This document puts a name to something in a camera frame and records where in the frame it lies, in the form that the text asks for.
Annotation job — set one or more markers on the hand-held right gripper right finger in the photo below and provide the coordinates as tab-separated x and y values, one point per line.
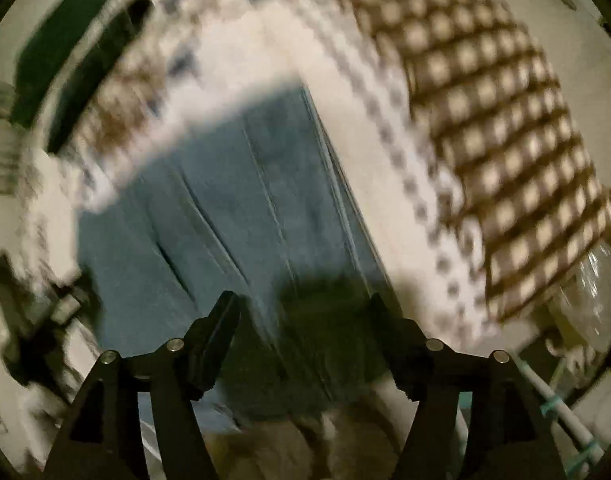
390	335

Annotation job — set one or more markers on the person's legs in plush trousers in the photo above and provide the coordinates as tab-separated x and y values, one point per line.
285	450

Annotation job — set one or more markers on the light blue denim pants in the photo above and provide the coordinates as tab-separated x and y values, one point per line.
210	210

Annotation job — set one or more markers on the clear plastic bag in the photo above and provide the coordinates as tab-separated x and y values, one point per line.
585	305

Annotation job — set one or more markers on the dark green blanket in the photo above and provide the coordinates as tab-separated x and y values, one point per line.
60	50

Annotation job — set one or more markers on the brown checkered bed sheet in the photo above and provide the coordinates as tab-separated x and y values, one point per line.
485	135

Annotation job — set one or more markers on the striped grey curtain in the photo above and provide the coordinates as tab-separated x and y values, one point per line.
0	160

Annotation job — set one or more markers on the teal and white rack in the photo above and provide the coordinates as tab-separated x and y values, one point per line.
560	405

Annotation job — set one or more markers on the bed with floral cover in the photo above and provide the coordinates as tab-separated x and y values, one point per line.
335	60

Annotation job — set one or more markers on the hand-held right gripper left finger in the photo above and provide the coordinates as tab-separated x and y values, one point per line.
220	332

